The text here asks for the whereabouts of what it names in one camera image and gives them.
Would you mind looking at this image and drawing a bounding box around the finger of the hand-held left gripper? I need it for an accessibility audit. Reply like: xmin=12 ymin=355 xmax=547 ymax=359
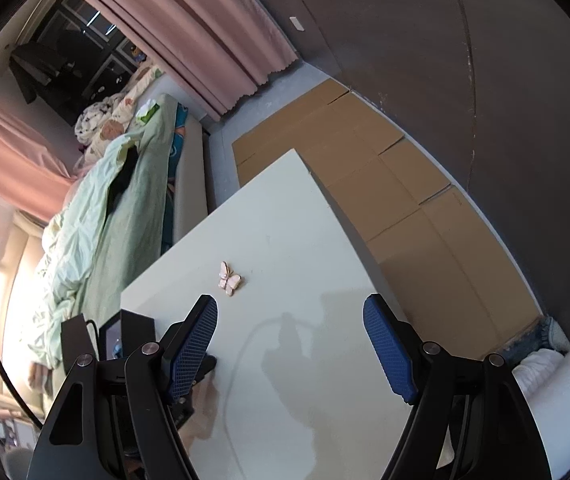
xmin=190 ymin=354 xmax=218 ymax=391

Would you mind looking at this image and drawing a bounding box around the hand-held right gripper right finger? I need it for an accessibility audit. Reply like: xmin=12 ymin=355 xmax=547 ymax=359
xmin=362 ymin=294 xmax=554 ymax=480

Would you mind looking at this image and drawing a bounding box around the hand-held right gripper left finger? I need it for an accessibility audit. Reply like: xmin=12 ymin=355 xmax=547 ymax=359
xmin=26 ymin=294 xmax=219 ymax=480

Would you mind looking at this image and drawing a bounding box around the black jewelry box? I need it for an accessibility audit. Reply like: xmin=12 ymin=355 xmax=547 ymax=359
xmin=99 ymin=310 xmax=157 ymax=361

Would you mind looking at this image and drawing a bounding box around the pink butterfly brooch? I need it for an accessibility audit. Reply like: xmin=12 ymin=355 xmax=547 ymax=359
xmin=217 ymin=260 xmax=243 ymax=298

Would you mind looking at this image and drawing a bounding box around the person's left hand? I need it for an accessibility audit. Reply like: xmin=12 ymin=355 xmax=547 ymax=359
xmin=28 ymin=360 xmax=54 ymax=397

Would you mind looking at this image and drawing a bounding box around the pale green blanket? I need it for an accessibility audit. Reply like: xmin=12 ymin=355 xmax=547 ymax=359
xmin=30 ymin=132 xmax=142 ymax=367

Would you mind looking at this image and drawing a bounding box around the green bedsheet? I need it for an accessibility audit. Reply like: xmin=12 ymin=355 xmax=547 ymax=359
xmin=85 ymin=95 xmax=177 ymax=322

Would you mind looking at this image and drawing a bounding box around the person's blue jeans leg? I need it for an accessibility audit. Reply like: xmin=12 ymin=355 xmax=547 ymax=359
xmin=505 ymin=315 xmax=570 ymax=367

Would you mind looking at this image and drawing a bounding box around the flattened cardboard sheet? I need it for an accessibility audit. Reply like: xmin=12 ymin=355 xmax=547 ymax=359
xmin=232 ymin=79 xmax=542 ymax=362

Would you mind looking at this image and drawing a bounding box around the black cloth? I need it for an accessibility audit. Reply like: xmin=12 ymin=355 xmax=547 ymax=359
xmin=106 ymin=145 xmax=140 ymax=217

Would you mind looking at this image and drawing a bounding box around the white bed base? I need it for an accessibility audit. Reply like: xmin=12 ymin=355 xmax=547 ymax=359
xmin=171 ymin=115 xmax=212 ymax=257

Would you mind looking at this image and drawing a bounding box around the pink curtain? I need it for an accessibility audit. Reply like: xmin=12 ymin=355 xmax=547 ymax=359
xmin=55 ymin=0 xmax=300 ymax=122
xmin=0 ymin=82 xmax=78 ymax=224

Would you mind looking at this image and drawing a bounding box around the blue printed mattress side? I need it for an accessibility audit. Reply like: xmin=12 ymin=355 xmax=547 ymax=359
xmin=166 ymin=102 xmax=189 ymax=162

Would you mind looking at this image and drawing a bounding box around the white and black plush blanket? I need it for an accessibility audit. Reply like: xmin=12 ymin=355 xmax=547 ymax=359
xmin=74 ymin=95 xmax=116 ymax=147

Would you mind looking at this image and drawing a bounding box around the green and white packet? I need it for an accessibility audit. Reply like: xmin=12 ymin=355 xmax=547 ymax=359
xmin=135 ymin=101 xmax=162 ymax=126

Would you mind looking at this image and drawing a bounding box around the cream patterned quilt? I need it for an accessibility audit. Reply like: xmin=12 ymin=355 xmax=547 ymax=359
xmin=82 ymin=60 xmax=162 ymax=162

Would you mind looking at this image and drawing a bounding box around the black hanging garment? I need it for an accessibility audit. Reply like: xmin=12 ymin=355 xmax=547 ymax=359
xmin=9 ymin=42 xmax=66 ymax=106

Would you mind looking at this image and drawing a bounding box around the window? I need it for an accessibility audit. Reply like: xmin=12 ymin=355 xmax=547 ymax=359
xmin=40 ymin=0 xmax=142 ymax=106

